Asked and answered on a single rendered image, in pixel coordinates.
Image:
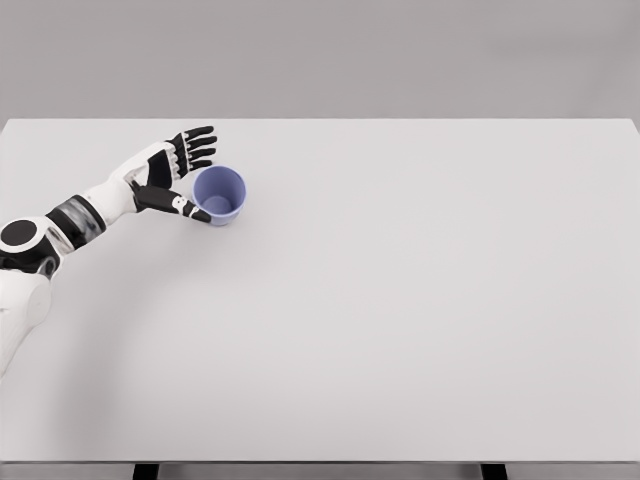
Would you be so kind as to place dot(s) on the blue plastic cup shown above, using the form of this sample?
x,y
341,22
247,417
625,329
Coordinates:
x,y
220,197

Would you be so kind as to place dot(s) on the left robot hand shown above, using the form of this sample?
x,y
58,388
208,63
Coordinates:
x,y
159,165

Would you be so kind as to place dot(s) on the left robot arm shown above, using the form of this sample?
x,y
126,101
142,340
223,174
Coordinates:
x,y
30,260

